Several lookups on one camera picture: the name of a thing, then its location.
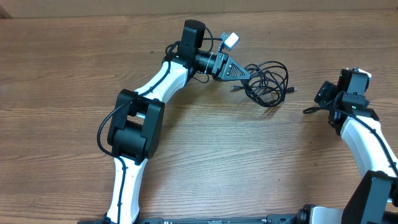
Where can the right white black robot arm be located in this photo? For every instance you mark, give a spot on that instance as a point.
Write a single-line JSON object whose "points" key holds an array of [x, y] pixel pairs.
{"points": [[359, 127]]}

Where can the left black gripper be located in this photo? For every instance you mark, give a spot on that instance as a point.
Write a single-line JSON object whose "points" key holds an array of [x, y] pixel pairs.
{"points": [[219, 67]]}

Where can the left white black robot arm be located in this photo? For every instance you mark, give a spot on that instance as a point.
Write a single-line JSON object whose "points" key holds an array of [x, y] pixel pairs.
{"points": [[131, 132]]}

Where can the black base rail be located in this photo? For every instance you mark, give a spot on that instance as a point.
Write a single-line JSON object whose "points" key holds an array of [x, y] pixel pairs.
{"points": [[307, 214]]}

